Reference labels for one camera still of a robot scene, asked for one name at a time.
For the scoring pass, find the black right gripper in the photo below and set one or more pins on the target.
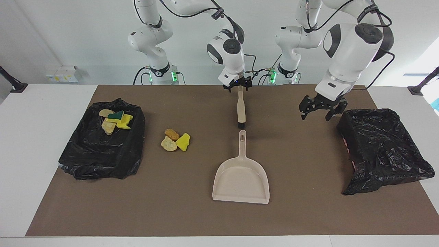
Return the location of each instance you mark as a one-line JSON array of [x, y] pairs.
[[237, 81]]

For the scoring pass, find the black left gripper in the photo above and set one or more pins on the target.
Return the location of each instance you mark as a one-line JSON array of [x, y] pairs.
[[325, 103]]

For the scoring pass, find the beige hand brush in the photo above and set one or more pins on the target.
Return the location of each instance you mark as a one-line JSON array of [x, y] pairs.
[[241, 109]]

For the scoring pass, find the brown peanut shaped piece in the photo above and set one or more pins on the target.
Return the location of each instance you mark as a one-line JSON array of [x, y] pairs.
[[172, 134]]

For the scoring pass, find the beige sponge chunk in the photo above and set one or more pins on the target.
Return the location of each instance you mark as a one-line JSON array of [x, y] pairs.
[[109, 127], [168, 144], [104, 112]]

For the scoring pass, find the beige plastic dustpan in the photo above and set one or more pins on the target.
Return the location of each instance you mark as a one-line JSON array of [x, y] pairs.
[[240, 181]]

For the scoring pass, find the green and yellow sponge piece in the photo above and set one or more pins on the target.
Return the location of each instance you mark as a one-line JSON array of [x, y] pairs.
[[116, 116]]

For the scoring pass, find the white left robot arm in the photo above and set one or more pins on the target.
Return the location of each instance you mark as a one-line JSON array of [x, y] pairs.
[[349, 51]]

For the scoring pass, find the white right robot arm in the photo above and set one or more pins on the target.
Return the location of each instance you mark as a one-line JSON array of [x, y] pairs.
[[231, 51]]

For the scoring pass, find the black bag lined pink bin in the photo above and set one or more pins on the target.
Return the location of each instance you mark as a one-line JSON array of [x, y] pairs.
[[384, 154]]

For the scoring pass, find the teal object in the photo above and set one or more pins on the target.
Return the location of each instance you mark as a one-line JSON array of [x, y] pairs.
[[437, 104]]

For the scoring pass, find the brown table mat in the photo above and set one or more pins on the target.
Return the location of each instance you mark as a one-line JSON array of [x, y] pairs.
[[171, 212]]

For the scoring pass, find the black camera stand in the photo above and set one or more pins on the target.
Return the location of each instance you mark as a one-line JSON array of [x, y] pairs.
[[416, 90], [17, 87]]

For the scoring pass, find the white wall power box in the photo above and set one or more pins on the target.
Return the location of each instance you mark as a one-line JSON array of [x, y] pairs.
[[61, 73]]

